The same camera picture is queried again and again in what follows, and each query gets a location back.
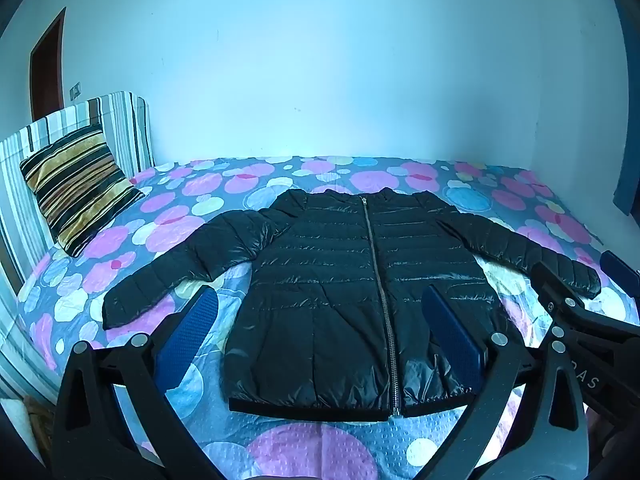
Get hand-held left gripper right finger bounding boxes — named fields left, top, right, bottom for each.
left=419, top=285, right=590, bottom=480

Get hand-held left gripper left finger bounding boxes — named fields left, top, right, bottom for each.
left=50, top=284, right=227, bottom=480

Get dark blue curtain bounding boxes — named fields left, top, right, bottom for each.
left=612, top=0, right=640, bottom=217

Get black puffer jacket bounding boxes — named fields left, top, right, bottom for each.
left=101, top=187, right=602, bottom=418

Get bed with polka dot sheet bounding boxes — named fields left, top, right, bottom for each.
left=15, top=155, right=628, bottom=480

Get striped brown pillow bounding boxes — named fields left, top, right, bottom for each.
left=19, top=122, right=146, bottom=258

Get brown wooden door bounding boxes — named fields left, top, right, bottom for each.
left=29, top=7, right=67, bottom=123

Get striped headboard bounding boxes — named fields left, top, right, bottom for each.
left=0, top=91, right=155, bottom=406

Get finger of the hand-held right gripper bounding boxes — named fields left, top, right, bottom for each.
left=531, top=261, right=587, bottom=333
left=599, top=250, right=640, bottom=291

